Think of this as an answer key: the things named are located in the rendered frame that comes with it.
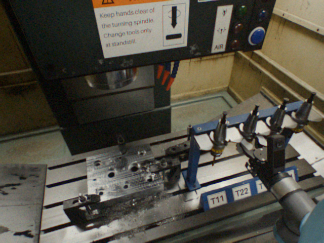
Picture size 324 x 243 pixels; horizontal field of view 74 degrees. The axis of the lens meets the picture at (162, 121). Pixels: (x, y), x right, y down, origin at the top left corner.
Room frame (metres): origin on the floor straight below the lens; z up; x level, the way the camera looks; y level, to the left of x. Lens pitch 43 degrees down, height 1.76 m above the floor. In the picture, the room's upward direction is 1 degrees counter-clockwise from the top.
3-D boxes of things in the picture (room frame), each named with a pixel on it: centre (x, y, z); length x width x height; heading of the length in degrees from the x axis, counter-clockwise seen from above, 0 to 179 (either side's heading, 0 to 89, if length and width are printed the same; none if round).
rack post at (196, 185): (0.53, -0.12, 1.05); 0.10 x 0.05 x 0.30; 16
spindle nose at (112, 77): (0.56, 0.14, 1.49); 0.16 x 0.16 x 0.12
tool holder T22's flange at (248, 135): (0.53, -0.30, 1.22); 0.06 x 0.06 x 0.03
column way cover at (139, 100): (0.99, 0.26, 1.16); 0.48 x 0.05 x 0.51; 106
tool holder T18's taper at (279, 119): (0.56, -0.40, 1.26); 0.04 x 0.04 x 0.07
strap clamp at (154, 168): (0.54, -0.01, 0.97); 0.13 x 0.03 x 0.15; 106
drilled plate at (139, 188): (0.53, 0.17, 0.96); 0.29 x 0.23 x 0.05; 106
